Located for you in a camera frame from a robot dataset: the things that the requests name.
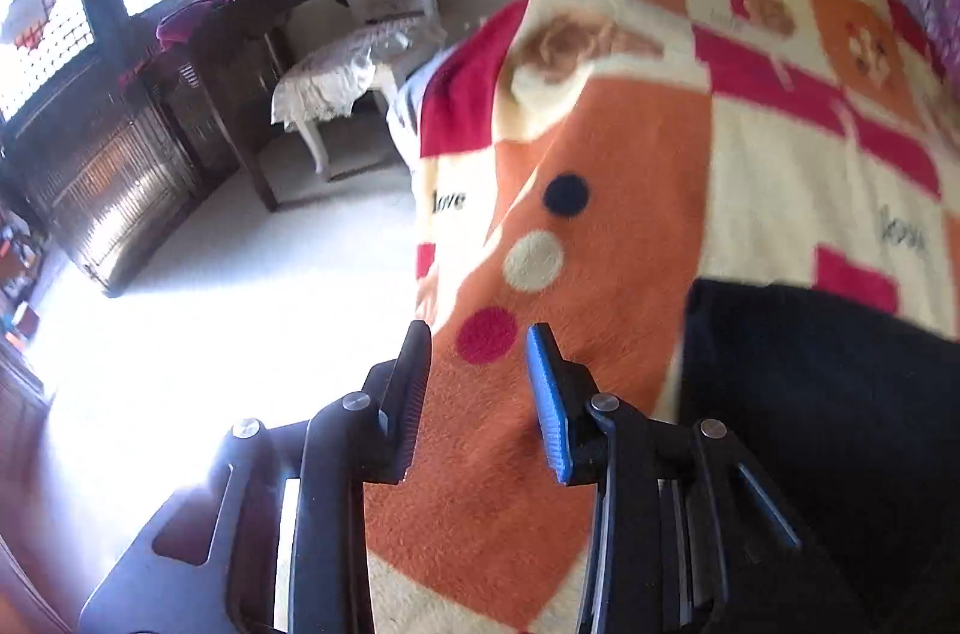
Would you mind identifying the black pants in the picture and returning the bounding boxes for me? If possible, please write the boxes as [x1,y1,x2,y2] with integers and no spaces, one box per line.
[675,278,960,634]

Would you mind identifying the dark wooden desk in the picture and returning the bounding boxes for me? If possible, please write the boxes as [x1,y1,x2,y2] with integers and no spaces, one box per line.
[142,0,353,211]

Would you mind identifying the magenta cloth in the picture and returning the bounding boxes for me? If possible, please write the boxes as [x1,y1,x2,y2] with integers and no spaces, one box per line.
[154,0,267,52]

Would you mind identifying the printed orange red blanket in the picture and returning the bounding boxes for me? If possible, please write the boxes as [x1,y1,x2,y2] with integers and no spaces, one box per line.
[364,0,960,634]

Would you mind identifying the dark wooden lattice cabinet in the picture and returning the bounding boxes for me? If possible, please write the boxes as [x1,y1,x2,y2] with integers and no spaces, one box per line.
[0,56,218,298]

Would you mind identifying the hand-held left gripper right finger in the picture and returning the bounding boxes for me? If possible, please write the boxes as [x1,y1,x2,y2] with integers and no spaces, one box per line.
[525,323,848,634]

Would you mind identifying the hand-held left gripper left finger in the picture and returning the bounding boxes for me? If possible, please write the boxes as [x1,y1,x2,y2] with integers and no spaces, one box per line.
[79,319,434,634]

